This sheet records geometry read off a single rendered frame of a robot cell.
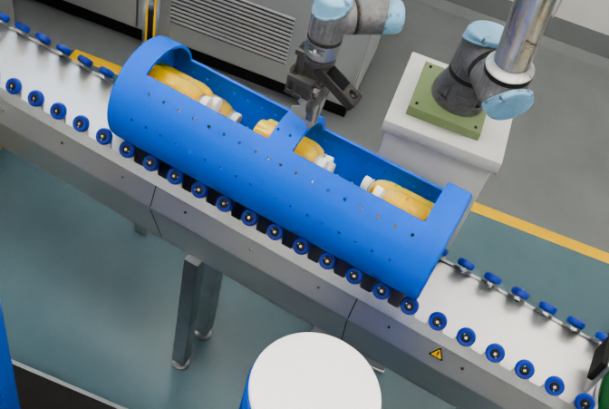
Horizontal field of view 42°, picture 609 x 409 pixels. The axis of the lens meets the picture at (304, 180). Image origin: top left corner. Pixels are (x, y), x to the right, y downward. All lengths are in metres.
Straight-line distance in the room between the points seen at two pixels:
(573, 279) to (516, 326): 1.50
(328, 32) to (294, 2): 1.80
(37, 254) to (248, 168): 1.42
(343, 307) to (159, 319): 1.07
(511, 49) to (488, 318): 0.66
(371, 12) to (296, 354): 0.72
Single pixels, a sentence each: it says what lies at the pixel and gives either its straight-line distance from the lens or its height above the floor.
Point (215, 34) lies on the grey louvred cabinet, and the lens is 3.66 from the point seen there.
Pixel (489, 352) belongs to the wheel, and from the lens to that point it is 1.93.
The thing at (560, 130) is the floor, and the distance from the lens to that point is 4.16.
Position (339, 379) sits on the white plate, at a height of 1.04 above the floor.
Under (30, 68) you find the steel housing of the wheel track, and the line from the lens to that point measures 2.38.
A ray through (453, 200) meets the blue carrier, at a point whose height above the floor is 1.23.
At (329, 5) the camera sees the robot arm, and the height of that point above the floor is 1.60.
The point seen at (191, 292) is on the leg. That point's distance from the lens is 2.40.
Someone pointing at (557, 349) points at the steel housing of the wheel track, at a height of 0.93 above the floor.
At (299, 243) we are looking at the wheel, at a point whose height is 0.97.
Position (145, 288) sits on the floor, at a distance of 2.98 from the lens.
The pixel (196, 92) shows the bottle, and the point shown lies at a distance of 1.96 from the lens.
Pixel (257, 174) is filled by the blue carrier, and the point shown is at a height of 1.15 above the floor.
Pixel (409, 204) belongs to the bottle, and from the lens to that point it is 1.82.
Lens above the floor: 2.49
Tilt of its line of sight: 47 degrees down
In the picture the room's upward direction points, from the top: 16 degrees clockwise
